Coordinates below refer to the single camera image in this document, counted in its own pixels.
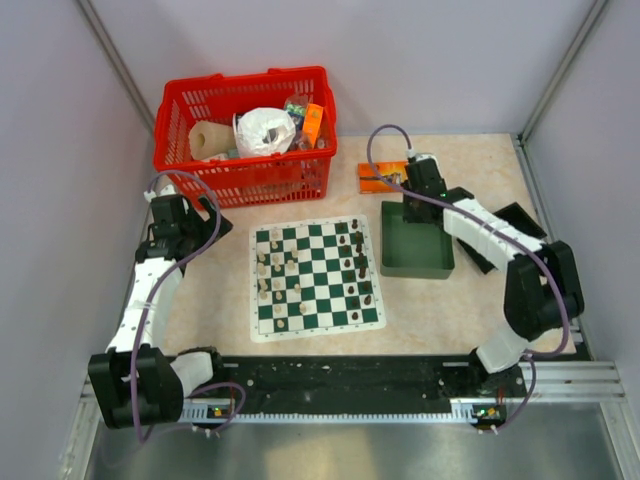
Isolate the green snack packet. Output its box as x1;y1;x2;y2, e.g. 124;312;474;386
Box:
284;94;309;129

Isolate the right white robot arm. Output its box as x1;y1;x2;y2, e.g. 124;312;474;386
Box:
402;149;584;396

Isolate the green piece tray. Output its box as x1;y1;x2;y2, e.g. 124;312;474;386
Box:
380;201;455;280

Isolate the black tray lid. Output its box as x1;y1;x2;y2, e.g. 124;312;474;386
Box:
457;202;547;274

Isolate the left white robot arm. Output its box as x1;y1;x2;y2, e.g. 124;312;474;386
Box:
88;186;233;429

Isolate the green white chess mat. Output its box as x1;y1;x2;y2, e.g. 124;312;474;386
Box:
249;215;387;343

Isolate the beige paper roll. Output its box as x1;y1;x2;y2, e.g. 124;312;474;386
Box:
188;121;236;161

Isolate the orange carton in basket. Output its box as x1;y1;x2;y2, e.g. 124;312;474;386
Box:
302;103;324;147

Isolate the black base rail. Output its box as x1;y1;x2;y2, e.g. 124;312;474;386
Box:
205;355;525;415

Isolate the red plastic shopping basket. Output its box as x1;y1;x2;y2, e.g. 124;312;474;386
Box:
153;66;338;208

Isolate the white toilet paper roll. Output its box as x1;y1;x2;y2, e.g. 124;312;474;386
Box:
232;107;297;158

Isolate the orange razor box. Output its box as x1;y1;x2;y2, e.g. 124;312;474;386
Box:
357;161;408;194

